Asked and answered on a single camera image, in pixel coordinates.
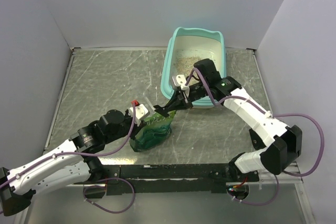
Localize green cat litter bag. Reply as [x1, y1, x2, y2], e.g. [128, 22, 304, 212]
[129, 111, 177, 152]

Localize clear plastic scoop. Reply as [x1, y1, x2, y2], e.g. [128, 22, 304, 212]
[144, 97, 155, 114]

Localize teal cat litter box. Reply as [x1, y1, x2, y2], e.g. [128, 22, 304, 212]
[161, 27, 226, 99]

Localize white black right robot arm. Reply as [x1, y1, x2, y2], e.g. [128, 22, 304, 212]
[155, 59, 302, 181]

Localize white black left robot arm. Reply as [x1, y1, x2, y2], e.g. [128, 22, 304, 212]
[1, 104, 150, 216]

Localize beige cat litter granules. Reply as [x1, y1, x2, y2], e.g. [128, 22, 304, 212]
[174, 57, 201, 77]

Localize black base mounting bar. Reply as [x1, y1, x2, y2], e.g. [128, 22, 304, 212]
[78, 163, 259, 196]

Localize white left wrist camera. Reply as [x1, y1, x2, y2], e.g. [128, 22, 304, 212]
[129, 103, 150, 125]

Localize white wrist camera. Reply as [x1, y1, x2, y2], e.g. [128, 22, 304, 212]
[129, 103, 150, 125]
[172, 74, 190, 103]

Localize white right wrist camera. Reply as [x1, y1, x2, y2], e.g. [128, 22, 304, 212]
[172, 74, 190, 103]

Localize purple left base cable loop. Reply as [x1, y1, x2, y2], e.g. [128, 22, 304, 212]
[82, 178, 136, 214]

